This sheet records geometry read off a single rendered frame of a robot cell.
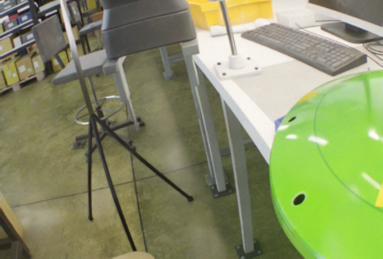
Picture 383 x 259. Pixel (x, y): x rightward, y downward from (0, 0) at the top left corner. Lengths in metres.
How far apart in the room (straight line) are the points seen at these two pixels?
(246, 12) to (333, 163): 1.12
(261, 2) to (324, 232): 1.19
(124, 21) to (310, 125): 0.16
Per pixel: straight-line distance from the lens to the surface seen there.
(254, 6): 1.32
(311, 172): 0.22
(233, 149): 1.16
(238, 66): 0.82
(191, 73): 0.28
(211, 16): 1.25
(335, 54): 0.84
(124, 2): 0.28
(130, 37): 0.28
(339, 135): 0.23
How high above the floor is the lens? 1.21
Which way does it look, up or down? 27 degrees down
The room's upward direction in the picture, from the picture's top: 14 degrees counter-clockwise
